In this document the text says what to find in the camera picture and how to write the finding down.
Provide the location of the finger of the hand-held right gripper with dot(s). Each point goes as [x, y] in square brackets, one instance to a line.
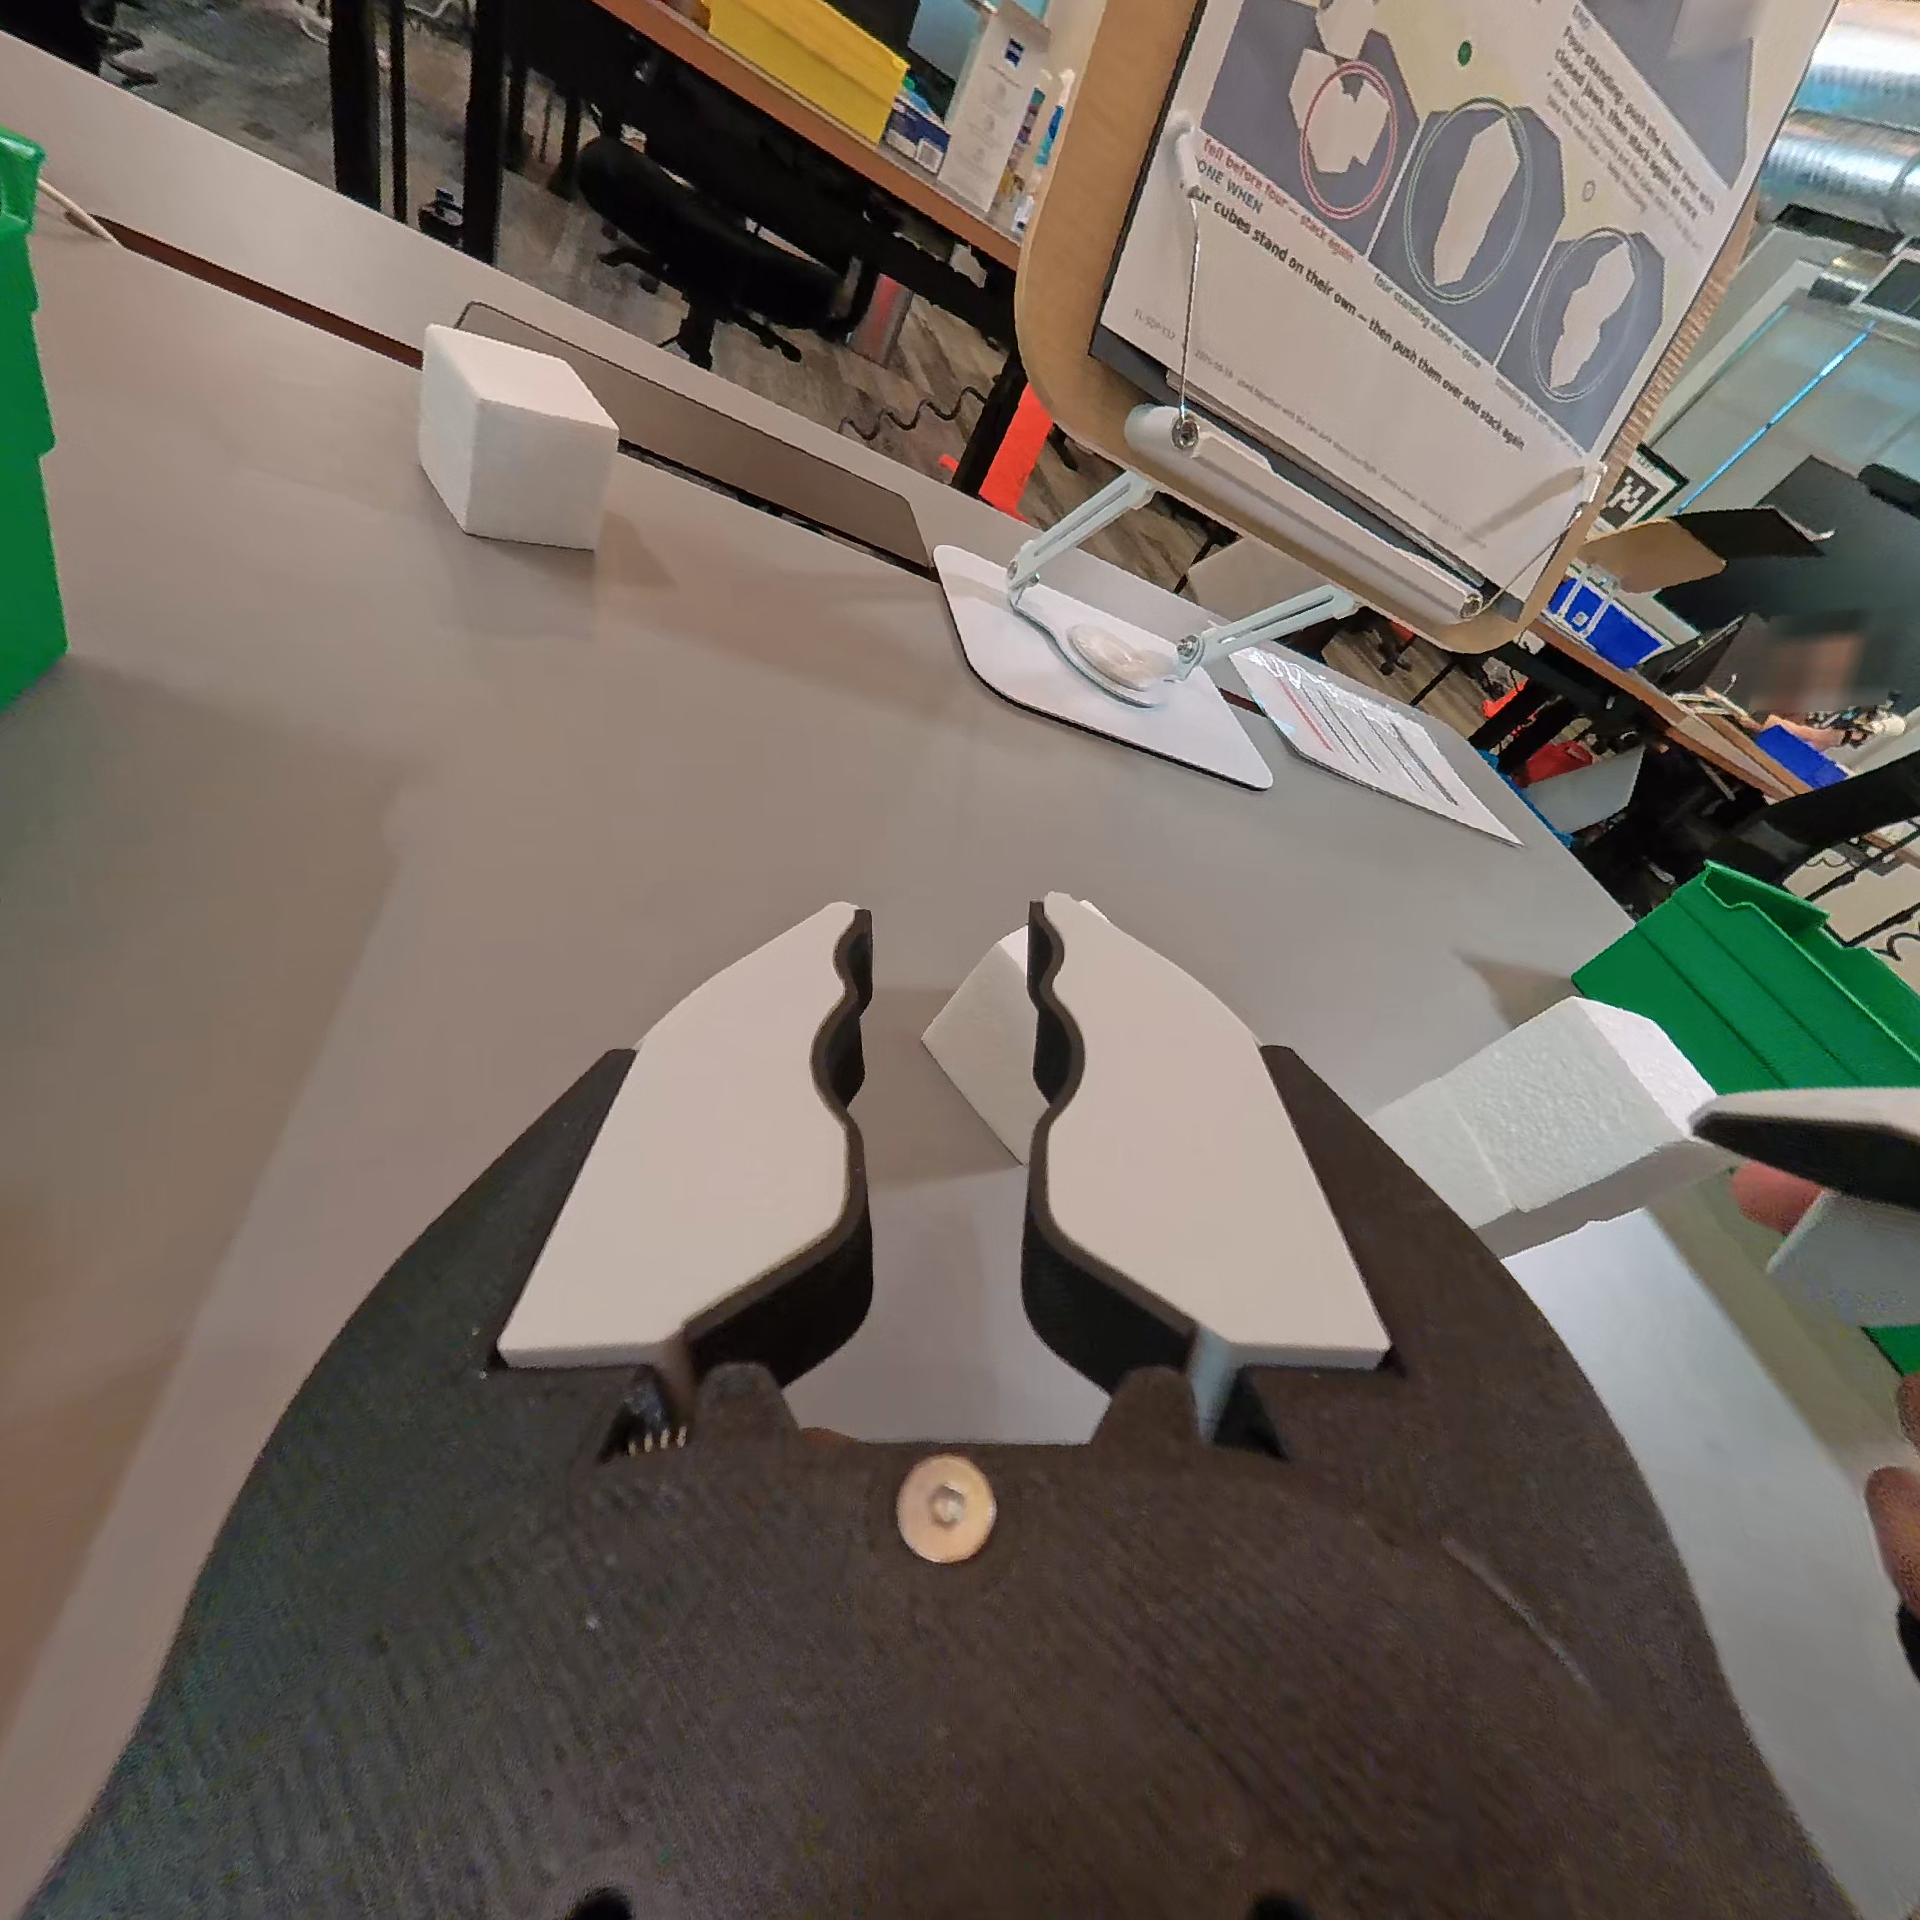
[1862, 1260]
[1839, 1132]

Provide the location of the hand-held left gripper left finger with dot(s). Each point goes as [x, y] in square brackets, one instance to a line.
[705, 1170]

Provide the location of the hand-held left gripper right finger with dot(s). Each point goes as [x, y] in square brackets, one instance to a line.
[1185, 1170]

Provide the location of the white foam cube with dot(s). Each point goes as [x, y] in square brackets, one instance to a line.
[1559, 1109]
[983, 1049]
[510, 451]

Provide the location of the grey desk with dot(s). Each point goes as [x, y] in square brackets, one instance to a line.
[451, 750]

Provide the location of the person's right hand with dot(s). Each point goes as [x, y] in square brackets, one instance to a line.
[1902, 1529]

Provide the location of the green plastic bin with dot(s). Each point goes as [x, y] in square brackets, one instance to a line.
[1770, 989]
[25, 524]

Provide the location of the printed paper sheet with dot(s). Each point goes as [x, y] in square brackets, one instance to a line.
[1381, 742]

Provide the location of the white document stand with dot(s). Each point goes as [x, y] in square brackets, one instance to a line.
[1109, 705]

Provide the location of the blue crate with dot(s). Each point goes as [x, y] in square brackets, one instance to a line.
[1613, 622]

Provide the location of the orange floor marker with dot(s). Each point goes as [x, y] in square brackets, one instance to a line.
[1021, 451]

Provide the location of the black office chair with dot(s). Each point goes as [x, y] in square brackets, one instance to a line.
[705, 224]

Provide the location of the wooden backing board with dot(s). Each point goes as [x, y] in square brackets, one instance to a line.
[1060, 224]

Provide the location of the printed instruction sheet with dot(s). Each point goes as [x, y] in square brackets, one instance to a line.
[1500, 224]

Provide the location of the black-legged workbench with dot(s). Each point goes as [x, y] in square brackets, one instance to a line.
[484, 134]

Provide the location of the white carton box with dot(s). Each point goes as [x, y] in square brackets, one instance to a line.
[990, 118]

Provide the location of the yellow plastic bin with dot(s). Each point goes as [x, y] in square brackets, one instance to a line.
[811, 53]

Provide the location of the silver ventilation duct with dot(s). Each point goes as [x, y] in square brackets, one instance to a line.
[1846, 165]

